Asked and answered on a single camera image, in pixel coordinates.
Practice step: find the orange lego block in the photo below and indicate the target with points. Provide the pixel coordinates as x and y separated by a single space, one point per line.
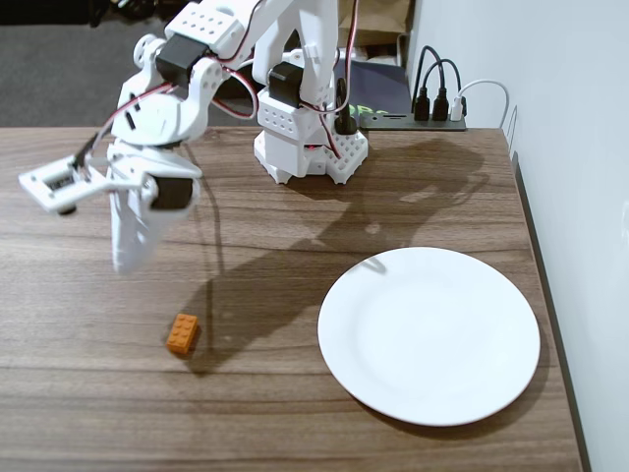
183 334

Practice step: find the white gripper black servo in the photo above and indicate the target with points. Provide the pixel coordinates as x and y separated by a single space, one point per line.
173 194

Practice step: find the brown paper bag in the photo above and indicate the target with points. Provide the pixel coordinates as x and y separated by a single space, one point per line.
383 19

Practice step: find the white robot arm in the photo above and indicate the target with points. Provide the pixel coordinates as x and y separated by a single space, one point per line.
290 29

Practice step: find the black power strip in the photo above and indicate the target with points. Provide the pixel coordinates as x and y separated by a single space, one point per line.
393 123

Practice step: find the white round plate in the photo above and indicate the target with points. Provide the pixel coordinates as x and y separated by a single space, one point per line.
427 369

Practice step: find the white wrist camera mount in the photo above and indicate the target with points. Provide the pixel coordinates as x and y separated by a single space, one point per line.
49 184

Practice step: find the dark box green print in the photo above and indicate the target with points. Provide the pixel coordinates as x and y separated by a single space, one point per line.
378 83

